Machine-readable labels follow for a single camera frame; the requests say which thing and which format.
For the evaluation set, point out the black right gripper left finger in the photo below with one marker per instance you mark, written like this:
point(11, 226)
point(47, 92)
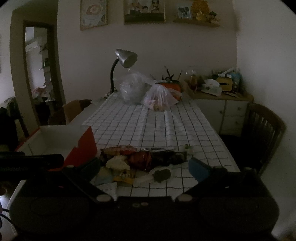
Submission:
point(77, 180)

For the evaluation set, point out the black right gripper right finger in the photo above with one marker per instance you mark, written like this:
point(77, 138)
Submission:
point(212, 183)

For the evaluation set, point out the cream yellow snack packet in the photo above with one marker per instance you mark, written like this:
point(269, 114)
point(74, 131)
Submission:
point(118, 163)

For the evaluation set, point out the dark cookie packet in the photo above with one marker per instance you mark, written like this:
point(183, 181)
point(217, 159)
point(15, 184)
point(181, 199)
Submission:
point(156, 175)

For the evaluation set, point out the dark red snack packet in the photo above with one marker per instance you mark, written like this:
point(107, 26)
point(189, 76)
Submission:
point(139, 160)

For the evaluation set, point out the black snack packet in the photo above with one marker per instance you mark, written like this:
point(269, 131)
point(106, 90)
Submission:
point(166, 158)

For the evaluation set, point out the orange red snack packet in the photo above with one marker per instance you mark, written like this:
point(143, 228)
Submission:
point(119, 150)

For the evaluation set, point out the plastic bag with snacks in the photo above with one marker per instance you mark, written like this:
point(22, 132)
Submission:
point(160, 98)

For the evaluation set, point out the small white wrapped candy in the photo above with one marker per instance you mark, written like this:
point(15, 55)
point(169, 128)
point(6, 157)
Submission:
point(189, 149)

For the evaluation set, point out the red and white cardboard box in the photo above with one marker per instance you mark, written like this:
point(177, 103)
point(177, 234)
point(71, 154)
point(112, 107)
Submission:
point(74, 142)

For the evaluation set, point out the white grid tablecloth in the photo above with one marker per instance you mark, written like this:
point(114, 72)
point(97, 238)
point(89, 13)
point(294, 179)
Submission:
point(117, 124)

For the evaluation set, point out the white sideboard cabinet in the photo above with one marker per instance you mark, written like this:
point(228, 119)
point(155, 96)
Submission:
point(225, 113)

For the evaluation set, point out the brown chair left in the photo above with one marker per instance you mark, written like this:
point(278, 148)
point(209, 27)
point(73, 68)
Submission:
point(74, 108)

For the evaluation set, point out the dark wooden chair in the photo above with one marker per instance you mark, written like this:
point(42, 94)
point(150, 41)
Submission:
point(262, 133)

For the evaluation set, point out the white iron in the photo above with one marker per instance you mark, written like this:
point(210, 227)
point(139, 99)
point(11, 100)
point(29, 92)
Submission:
point(211, 87)

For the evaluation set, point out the red container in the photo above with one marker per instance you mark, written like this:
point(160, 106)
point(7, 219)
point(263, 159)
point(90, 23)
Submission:
point(174, 89)

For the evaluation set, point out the clear plastic bag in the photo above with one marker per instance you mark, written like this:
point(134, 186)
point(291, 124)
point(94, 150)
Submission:
point(134, 86)

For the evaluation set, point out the silver desk lamp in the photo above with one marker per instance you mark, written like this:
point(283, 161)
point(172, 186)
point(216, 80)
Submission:
point(126, 59)

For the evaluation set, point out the small framed photo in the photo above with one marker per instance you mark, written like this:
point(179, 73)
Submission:
point(184, 12)

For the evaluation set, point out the yellow flowers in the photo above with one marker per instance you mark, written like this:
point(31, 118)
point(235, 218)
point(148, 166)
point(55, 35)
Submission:
point(200, 11)

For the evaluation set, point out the flower painting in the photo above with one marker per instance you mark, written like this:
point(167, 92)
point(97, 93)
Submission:
point(93, 13)

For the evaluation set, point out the people painting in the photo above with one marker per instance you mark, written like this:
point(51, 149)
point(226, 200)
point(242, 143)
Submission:
point(144, 11)

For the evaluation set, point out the wooden wall shelf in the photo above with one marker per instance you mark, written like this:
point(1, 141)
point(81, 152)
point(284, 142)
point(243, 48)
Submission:
point(195, 22)

